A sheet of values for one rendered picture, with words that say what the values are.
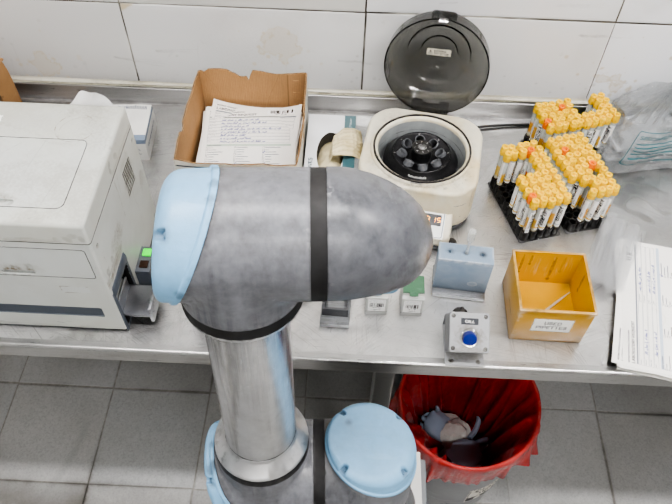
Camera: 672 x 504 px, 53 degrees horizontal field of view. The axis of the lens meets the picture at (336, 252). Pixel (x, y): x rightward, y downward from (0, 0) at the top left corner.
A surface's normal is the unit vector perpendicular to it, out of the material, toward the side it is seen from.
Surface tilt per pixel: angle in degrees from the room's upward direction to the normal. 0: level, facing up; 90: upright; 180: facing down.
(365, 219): 34
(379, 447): 9
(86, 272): 90
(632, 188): 0
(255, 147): 2
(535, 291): 0
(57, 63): 90
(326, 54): 90
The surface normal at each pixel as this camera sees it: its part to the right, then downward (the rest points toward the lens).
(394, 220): 0.65, -0.22
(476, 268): -0.13, 0.78
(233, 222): 0.04, -0.19
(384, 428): 0.14, -0.67
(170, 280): -0.02, 0.65
